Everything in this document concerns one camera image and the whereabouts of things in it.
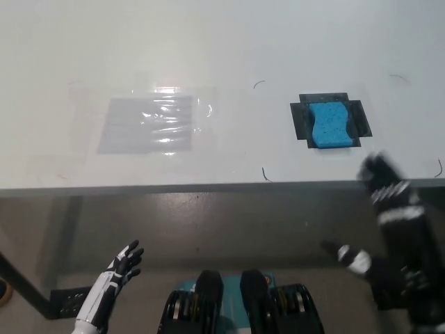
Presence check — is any clear plastic sheet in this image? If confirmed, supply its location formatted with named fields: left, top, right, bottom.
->
left=96, top=95, right=195, bottom=155

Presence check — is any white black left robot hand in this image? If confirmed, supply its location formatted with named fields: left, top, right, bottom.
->
left=74, top=239, right=145, bottom=330

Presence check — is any black metal table leg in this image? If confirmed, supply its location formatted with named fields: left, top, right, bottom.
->
left=0, top=249, right=59, bottom=320

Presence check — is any black tape marked spot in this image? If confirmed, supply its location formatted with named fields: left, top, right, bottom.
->
left=289, top=92, right=374, bottom=150

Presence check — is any brown round object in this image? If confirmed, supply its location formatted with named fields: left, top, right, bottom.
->
left=0, top=277, right=15, bottom=308

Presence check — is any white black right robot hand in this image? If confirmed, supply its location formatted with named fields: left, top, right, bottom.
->
left=318, top=239, right=412, bottom=304

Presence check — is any blue soft sponge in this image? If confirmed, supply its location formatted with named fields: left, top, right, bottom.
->
left=308, top=102, right=359, bottom=150

